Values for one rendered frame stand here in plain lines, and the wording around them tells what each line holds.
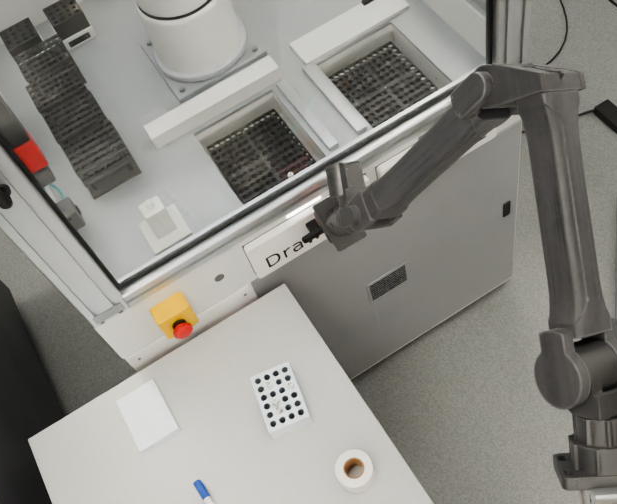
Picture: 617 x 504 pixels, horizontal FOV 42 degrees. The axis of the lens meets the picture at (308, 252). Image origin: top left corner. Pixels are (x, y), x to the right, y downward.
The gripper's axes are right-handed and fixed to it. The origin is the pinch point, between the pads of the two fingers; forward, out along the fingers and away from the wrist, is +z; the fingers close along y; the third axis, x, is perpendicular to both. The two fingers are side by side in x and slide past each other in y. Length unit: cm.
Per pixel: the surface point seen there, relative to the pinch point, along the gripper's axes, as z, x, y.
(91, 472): 6, 66, -18
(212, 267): 1.2, 24.9, 4.5
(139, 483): 1, 58, -24
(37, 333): 123, 82, 13
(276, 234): -0.7, 10.8, 3.7
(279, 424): -6.7, 29.4, -27.5
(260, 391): 0.1, 29.2, -21.4
